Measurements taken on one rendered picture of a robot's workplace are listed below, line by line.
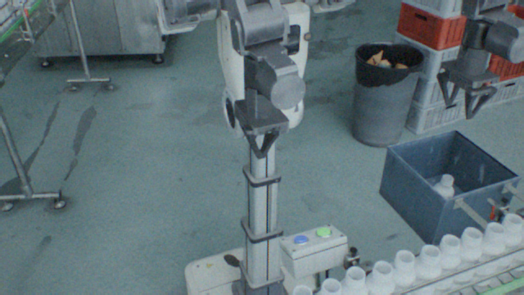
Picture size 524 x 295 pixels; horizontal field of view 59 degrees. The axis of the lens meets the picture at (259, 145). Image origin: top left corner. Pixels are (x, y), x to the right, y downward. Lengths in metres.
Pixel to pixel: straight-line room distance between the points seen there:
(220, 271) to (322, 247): 1.12
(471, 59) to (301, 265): 0.55
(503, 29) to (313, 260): 0.60
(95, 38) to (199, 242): 2.53
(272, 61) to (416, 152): 1.21
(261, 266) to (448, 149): 0.85
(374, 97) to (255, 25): 2.50
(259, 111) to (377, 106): 2.46
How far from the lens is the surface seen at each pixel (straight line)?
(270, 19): 0.71
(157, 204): 2.90
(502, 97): 4.29
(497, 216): 1.37
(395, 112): 3.24
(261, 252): 1.74
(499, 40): 0.95
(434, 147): 1.88
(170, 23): 1.20
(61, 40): 4.66
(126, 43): 4.53
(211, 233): 2.67
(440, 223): 1.61
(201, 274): 2.15
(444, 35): 3.31
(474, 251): 1.14
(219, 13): 1.26
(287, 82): 0.67
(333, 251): 1.10
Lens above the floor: 1.90
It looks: 35 degrees down
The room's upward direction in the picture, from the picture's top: straight up
